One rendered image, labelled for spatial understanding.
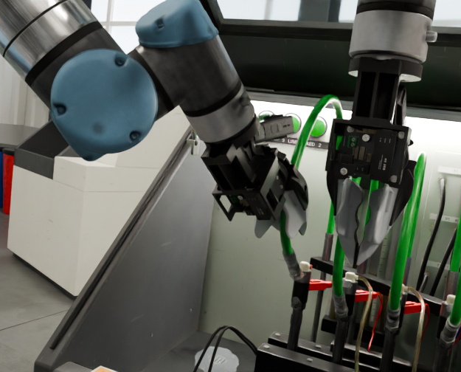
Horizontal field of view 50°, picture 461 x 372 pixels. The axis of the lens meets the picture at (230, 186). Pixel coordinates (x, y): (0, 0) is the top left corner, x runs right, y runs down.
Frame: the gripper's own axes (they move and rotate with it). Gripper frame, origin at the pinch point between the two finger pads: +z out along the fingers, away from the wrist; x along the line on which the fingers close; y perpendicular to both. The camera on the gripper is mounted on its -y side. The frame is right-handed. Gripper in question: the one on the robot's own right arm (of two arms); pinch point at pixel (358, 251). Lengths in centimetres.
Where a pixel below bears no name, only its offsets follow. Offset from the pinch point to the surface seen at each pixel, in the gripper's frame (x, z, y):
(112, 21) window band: -407, -129, -490
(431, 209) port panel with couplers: 7, 0, -57
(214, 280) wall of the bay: -40, 27, -57
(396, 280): 4.0, 5.7, -13.6
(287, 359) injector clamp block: -11.4, 25.7, -24.1
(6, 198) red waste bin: -453, 104, -382
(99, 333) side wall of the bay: -43, 27, -15
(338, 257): -4.0, 4.2, -13.0
